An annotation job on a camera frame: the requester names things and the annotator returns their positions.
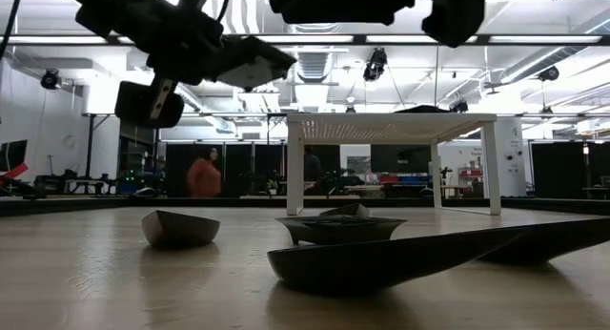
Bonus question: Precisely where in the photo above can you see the background workbench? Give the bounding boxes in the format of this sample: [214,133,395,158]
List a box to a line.
[35,170,118,196]

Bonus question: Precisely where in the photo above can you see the person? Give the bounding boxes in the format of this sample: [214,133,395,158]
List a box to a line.
[185,147,223,198]
[303,145,323,196]

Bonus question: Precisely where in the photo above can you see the black table frame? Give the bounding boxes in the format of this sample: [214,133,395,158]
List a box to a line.
[0,195,610,217]

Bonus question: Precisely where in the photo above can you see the black vertical pole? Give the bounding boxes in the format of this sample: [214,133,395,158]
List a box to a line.
[85,113,96,178]

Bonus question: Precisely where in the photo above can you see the white perforated metal shelf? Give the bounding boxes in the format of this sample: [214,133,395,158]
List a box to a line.
[285,113,502,217]

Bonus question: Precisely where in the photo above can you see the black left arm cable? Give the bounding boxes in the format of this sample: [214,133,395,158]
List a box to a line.
[0,0,24,59]

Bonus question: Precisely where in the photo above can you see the red flat object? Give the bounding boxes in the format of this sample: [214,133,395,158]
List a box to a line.
[0,162,30,180]

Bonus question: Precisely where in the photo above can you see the red and blue storage bins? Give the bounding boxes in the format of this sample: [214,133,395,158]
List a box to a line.
[378,174,433,186]

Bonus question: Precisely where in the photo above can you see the black bent bar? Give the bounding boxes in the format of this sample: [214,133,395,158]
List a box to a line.
[0,175,47,200]

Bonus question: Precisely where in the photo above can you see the small black square plate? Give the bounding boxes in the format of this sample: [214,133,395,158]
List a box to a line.
[275,215,408,246]

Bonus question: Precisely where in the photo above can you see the black wall screen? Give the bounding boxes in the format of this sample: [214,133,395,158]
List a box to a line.
[370,145,433,175]

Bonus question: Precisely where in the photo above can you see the black teardrop plate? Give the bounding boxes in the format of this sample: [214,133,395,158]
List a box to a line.
[141,209,221,249]
[317,203,371,220]
[266,227,530,296]
[478,217,610,267]

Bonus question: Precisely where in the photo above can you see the black monitor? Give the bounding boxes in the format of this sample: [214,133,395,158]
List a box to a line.
[0,139,29,173]

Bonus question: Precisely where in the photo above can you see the small parts shelf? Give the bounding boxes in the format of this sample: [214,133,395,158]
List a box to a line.
[457,165,482,198]

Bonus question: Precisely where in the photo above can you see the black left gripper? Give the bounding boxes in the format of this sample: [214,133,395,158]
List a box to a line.
[113,12,296,129]

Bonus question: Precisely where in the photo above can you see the white round pillar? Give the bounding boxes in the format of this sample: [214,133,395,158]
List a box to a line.
[498,117,528,198]

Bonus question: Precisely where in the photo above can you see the black partition wall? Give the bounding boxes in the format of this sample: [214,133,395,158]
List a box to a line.
[164,142,287,198]
[530,141,610,200]

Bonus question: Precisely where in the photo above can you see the dark equipment rack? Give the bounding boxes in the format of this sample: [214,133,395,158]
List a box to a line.
[118,124,159,196]

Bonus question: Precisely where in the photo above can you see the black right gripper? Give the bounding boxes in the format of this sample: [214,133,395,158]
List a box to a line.
[269,0,487,48]

